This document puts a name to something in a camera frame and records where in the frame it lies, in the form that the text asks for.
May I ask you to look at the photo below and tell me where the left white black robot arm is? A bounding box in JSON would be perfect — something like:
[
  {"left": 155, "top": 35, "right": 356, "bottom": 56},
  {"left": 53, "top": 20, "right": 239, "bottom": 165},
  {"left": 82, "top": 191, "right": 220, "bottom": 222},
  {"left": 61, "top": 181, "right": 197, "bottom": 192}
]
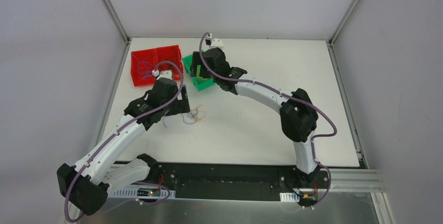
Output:
[{"left": 56, "top": 77, "right": 190, "bottom": 223}]

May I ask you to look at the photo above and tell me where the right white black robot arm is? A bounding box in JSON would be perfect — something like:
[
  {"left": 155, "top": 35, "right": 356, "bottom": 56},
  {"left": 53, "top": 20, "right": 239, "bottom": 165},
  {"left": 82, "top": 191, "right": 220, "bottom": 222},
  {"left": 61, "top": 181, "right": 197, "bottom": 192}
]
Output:
[{"left": 190, "top": 48, "right": 319, "bottom": 187}]

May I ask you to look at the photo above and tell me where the green plastic bin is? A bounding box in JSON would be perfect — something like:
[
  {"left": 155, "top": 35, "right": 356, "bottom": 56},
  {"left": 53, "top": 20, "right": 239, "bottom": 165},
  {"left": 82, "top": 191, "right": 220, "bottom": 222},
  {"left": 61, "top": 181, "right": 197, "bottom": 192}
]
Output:
[{"left": 182, "top": 54, "right": 215, "bottom": 91}]

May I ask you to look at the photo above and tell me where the red plastic bin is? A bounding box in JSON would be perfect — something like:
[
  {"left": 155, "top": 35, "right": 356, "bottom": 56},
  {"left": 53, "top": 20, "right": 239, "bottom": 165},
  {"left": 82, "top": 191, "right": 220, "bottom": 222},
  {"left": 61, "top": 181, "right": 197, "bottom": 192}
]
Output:
[{"left": 130, "top": 45, "right": 183, "bottom": 87}]

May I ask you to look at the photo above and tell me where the left circuit board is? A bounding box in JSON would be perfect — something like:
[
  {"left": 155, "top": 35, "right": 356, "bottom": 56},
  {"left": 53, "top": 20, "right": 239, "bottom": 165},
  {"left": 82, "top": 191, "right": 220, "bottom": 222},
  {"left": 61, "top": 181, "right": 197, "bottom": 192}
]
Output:
[{"left": 137, "top": 188, "right": 161, "bottom": 198}]

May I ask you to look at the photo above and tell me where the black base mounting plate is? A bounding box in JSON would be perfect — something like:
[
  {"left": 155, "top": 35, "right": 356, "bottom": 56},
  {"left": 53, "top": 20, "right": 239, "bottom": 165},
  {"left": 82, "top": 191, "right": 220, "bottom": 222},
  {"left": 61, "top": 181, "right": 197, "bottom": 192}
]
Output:
[{"left": 144, "top": 162, "right": 329, "bottom": 202}]

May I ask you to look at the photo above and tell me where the right circuit board connector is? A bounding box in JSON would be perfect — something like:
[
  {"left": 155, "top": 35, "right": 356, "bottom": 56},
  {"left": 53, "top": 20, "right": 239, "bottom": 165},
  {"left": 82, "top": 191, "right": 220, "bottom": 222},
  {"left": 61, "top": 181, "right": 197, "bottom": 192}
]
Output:
[{"left": 298, "top": 194, "right": 317, "bottom": 207}]

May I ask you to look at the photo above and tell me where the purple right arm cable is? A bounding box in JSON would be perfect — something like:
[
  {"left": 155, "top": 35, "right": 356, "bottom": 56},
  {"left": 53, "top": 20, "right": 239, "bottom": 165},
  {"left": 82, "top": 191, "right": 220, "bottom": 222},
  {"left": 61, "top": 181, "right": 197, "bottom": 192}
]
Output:
[{"left": 199, "top": 32, "right": 338, "bottom": 210}]

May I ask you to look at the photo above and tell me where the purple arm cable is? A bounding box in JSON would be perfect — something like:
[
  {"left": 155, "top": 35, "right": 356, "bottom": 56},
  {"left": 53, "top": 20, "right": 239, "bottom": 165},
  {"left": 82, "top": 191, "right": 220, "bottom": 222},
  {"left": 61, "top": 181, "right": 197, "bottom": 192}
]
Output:
[
  {"left": 64, "top": 60, "right": 184, "bottom": 224},
  {"left": 199, "top": 32, "right": 338, "bottom": 210}
]

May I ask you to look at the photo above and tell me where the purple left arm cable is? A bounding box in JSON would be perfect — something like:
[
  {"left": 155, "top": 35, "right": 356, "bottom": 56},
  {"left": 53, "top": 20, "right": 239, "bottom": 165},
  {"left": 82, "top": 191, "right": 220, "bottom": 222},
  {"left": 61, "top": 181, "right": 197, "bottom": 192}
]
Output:
[{"left": 64, "top": 60, "right": 184, "bottom": 224}]

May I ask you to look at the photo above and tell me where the aluminium frame rail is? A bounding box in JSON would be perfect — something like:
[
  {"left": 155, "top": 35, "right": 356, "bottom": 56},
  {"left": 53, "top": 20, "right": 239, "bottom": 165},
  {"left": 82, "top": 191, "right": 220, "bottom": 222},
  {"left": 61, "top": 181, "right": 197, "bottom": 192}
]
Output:
[{"left": 330, "top": 169, "right": 385, "bottom": 193}]

